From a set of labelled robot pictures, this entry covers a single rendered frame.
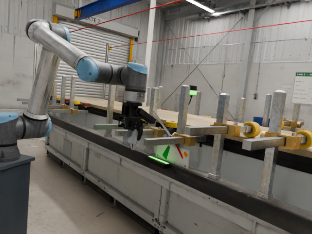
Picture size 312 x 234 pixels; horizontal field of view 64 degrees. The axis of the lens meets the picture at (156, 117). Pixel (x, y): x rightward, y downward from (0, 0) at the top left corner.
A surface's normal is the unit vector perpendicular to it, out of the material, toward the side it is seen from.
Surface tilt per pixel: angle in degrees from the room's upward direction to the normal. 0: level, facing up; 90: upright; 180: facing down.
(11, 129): 90
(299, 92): 90
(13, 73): 90
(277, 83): 90
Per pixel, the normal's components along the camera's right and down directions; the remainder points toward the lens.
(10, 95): 0.67, 0.14
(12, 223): 0.95, 0.12
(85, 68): -0.54, 0.06
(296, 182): -0.75, -0.01
